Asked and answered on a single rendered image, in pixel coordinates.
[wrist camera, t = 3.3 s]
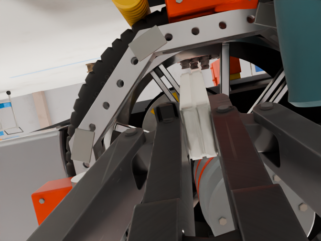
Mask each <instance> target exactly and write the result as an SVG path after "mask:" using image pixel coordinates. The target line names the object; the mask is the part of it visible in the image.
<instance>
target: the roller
mask: <svg viewBox="0 0 321 241"><path fill-rule="evenodd" d="M112 1H113V3H114V4H115V6H116V7H117V9H118V10H119V11H120V13H121V14H122V16H123V17H124V19H125V20H126V21H127V23H128V24H129V26H130V27H132V25H133V24H135V23H136V22H137V21H139V20H140V19H146V16H147V15H149V14H150V13H151V11H150V7H149V3H148V0H112Z"/></svg>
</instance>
